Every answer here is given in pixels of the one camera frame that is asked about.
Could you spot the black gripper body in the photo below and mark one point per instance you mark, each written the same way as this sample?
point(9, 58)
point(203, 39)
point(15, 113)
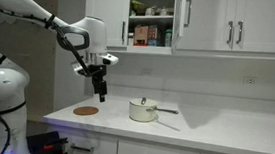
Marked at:
point(98, 75)

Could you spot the cream pot lid with knob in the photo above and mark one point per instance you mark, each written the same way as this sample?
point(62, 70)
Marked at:
point(140, 102)

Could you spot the round brown cork coaster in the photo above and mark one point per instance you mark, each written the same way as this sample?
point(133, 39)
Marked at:
point(86, 110)

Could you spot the small white container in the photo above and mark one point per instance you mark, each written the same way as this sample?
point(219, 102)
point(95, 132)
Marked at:
point(130, 39)

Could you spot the brown cardboard box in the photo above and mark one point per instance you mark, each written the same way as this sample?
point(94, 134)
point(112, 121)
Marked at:
point(141, 35)

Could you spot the blue food box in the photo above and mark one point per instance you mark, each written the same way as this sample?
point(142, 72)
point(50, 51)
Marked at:
point(154, 42)

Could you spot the dark red food box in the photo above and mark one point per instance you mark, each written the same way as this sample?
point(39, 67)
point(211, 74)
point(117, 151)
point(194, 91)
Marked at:
point(153, 31)

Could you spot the green food package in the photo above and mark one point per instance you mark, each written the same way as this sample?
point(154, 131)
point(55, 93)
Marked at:
point(137, 7)

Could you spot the green lidded container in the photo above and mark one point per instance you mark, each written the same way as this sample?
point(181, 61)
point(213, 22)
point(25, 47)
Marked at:
point(168, 38)

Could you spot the small white jar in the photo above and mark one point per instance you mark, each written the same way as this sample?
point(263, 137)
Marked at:
point(163, 11)
point(150, 11)

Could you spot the open white cabinet door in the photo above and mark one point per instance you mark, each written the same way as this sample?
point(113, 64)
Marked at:
point(179, 17)

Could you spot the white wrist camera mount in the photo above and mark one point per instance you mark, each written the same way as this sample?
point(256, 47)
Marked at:
point(111, 59)

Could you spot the white wall cabinet frame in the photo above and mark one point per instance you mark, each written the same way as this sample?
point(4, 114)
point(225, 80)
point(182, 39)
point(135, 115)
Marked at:
point(150, 50)

